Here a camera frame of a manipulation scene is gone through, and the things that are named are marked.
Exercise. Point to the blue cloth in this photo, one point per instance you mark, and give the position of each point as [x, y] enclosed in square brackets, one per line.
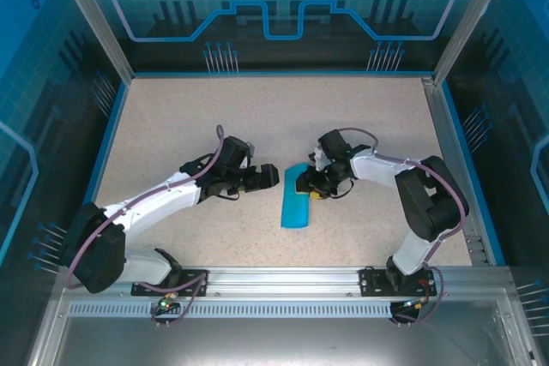
[296, 211]

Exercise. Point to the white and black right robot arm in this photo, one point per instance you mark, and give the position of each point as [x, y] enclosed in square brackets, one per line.
[373, 169]

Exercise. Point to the small connector with green light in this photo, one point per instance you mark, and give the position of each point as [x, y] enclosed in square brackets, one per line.
[415, 303]
[165, 305]

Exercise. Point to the aluminium mounting rail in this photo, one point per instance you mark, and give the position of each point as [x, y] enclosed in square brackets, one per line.
[283, 280]

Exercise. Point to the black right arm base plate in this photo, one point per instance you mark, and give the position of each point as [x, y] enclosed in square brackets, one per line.
[369, 282]

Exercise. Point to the aluminium side rail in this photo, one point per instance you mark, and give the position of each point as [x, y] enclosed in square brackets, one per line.
[448, 147]

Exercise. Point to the metal sheet frame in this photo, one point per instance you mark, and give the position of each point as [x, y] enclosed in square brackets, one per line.
[274, 340]

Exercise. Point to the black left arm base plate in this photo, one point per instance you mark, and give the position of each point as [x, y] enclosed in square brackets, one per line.
[139, 289]

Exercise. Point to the aluminium frame post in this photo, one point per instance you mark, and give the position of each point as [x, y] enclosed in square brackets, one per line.
[102, 27]
[471, 19]

